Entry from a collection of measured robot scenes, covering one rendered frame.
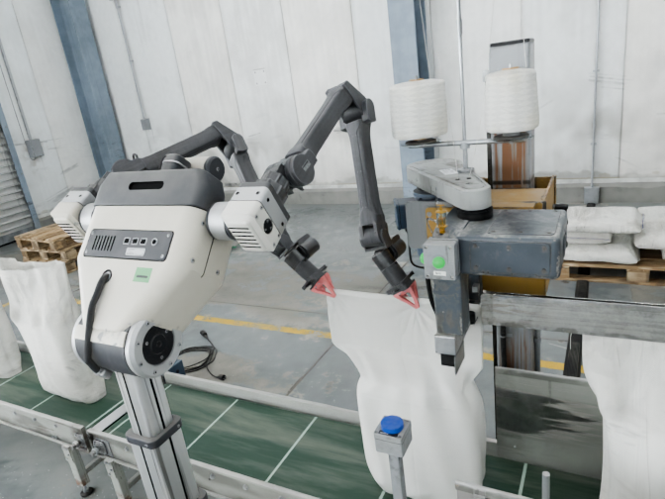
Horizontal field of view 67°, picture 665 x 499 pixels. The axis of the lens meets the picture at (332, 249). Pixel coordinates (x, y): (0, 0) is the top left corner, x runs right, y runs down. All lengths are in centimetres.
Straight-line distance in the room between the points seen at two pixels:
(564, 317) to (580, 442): 60
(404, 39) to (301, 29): 166
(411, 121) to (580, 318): 69
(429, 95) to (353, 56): 547
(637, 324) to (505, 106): 63
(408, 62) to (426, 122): 471
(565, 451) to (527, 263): 91
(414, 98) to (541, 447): 124
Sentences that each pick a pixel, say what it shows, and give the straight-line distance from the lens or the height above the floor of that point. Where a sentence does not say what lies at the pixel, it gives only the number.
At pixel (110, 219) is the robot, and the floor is 147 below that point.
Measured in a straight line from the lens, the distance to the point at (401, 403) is 164.
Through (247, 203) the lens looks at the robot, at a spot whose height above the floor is 149.
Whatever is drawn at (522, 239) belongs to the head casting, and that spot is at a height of 133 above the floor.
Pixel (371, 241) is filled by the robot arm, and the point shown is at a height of 127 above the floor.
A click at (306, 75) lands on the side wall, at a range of 727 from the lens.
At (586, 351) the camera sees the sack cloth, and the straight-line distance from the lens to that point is 151.
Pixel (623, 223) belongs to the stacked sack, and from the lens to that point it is 419.
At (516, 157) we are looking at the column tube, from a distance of 168.
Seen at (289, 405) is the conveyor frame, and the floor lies 39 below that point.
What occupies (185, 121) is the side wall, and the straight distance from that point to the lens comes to 866.
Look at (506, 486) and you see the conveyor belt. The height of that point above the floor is 38.
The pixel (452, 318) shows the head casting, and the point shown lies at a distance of 133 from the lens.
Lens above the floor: 173
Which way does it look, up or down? 19 degrees down
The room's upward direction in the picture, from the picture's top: 8 degrees counter-clockwise
